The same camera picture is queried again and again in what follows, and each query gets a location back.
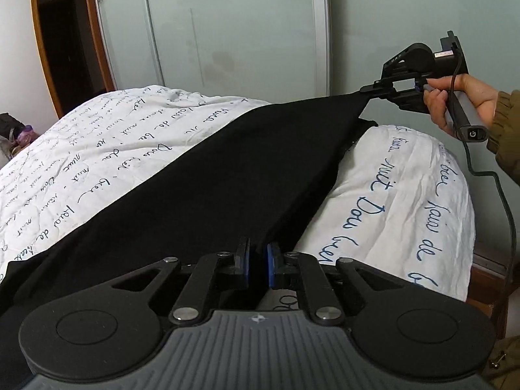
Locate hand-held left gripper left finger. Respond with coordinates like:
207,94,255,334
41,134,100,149
99,236,253,326

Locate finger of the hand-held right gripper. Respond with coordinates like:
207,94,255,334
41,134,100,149
359,78,423,100

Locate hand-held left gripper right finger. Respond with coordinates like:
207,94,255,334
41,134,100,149
265,242,410,327

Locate black pants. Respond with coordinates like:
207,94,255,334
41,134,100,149
0,90,379,326

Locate person's right forearm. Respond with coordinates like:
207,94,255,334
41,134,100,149
485,89,520,167

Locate person's right hand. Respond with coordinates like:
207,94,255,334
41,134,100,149
422,74,500,137

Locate glass sliding wardrobe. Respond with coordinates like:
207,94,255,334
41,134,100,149
91,0,520,253

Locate white script-printed quilt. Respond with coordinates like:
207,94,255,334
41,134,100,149
0,85,477,313

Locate purple bag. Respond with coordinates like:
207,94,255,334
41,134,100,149
17,125,38,148

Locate grey cloth bundle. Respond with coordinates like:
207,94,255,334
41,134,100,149
0,136,19,167

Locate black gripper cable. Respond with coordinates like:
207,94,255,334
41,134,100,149
447,38,518,330

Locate wooden bed frame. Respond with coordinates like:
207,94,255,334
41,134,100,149
466,244,513,339

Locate wooden door frame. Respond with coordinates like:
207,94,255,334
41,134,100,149
30,0,117,119

